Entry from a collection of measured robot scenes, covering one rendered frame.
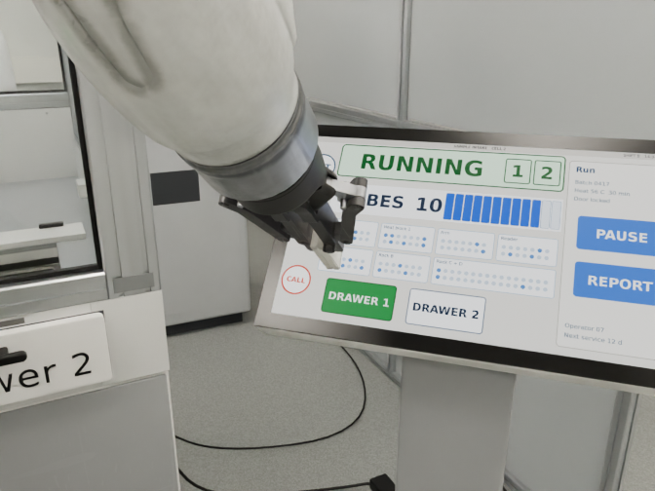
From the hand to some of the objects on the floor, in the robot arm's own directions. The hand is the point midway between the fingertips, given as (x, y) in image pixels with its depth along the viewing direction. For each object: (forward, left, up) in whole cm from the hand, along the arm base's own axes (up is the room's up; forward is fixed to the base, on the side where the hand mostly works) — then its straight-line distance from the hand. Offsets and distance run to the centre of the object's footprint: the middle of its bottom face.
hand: (327, 245), depth 60 cm
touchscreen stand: (+12, -12, -113) cm, 114 cm away
